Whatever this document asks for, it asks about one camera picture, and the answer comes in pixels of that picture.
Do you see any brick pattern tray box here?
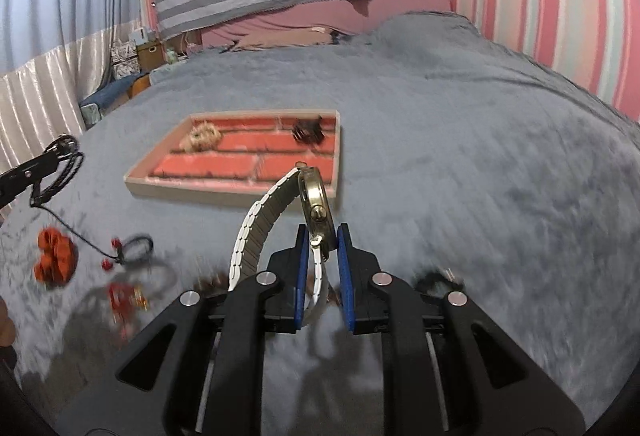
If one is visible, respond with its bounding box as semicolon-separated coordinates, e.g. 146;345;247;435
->
124;110;342;209

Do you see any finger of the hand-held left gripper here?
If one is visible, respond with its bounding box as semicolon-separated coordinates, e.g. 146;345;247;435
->
0;135;81;209

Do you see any black scrunchie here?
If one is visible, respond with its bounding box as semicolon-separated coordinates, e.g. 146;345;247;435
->
414;269;467;292

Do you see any white band gold wristwatch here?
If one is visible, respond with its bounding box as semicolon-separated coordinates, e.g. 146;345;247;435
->
229;161;335;324

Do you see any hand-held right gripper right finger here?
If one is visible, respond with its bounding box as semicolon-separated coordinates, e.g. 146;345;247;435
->
336;222;587;436

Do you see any black cord necklace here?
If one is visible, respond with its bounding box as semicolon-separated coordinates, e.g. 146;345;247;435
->
30;136;155;273

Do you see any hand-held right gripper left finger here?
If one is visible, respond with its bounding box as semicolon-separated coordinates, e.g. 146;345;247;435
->
55;223;311;436

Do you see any brown storage box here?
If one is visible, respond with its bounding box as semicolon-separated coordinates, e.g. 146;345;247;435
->
136;38;166;70

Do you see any orange fabric flower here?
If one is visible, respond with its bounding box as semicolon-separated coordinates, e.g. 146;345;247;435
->
34;227;79;287

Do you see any blue cloth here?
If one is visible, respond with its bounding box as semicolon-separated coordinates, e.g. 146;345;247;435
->
80;71;151;117

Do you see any beige woven scrunchie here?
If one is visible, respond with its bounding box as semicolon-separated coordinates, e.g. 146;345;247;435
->
179;120;223;153

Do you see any red bead bracelet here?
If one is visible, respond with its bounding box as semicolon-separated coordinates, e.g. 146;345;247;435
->
107;282;150;322

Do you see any white pleated curtain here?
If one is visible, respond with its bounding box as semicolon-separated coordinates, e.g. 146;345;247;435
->
0;19;151;169

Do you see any black hair claw clip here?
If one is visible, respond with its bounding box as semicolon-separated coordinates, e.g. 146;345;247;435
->
291;116;326;147

